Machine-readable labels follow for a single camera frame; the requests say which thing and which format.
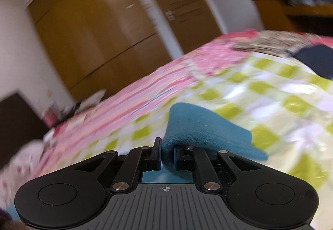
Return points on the dark wooden headboard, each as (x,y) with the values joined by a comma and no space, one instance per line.
(19,124)

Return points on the wooden wardrobe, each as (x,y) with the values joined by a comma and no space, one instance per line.
(98,44)

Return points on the pink striped bedspread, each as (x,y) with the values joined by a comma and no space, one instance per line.
(101,126)

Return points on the teal fuzzy sweater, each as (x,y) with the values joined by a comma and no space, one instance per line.
(194,126)

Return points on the floral patterned cloth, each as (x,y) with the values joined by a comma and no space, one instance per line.
(281,43)

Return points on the wooden door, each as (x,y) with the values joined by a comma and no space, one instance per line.
(191,21)

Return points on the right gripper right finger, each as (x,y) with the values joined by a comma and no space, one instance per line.
(197,161)

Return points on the pink storage box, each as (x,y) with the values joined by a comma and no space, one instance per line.
(49,117)

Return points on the wooden side cabinet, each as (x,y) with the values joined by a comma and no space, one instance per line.
(313,16)

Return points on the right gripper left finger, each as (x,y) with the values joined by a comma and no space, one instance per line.
(136,163)

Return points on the dark navy flat object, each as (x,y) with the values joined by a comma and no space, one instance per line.
(319,58)

